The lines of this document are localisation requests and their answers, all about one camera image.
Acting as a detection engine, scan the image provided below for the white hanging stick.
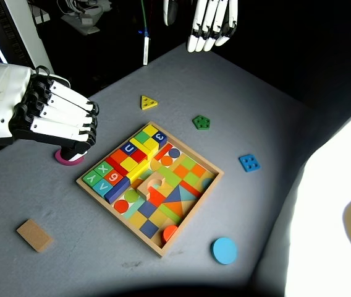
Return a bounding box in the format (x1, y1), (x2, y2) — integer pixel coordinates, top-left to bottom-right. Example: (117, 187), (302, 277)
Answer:
(143, 32), (150, 66)

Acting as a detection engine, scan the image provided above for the green pentagon block with holes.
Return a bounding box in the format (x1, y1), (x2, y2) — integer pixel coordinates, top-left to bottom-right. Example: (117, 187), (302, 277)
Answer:
(192, 115), (212, 131)

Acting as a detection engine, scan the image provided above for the white pillar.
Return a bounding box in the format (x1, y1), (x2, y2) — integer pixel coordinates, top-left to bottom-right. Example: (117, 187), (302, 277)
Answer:
(4, 0), (54, 74)

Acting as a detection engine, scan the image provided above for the yellow triangle block with holes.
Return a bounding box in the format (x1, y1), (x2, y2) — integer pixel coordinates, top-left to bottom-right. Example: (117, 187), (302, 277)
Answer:
(140, 95), (159, 111)

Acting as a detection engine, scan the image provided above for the brown rectangular block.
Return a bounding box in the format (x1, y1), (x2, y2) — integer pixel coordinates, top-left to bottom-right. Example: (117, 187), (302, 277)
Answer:
(16, 218), (54, 253)

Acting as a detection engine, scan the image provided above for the magenta round disc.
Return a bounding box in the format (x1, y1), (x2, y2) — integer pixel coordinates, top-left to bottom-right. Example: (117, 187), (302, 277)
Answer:
(54, 149), (85, 166)

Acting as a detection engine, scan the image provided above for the green cable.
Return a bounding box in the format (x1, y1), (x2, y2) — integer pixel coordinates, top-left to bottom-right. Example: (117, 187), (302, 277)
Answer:
(140, 0), (148, 33)

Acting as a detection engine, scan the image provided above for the white device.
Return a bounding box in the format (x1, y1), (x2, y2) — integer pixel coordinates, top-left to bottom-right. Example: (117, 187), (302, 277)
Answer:
(61, 12), (101, 37)

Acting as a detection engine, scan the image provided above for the small white box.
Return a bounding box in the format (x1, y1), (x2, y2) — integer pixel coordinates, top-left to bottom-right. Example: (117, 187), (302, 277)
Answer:
(32, 6), (51, 24)

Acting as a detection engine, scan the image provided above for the light blue round disc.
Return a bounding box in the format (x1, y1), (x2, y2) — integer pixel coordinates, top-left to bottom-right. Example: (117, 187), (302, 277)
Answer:
(211, 237), (239, 265)

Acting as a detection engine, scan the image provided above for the wooden puzzle tray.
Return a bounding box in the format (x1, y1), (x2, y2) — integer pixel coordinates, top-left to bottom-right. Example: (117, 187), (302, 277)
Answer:
(75, 121), (225, 258)

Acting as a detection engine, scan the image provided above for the blue square block with holes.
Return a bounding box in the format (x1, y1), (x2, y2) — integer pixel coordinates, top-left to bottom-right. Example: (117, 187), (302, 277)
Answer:
(239, 153), (261, 173)

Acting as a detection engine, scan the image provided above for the grey table cloth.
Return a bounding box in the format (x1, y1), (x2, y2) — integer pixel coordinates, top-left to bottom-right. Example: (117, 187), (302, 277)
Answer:
(0, 41), (351, 297)

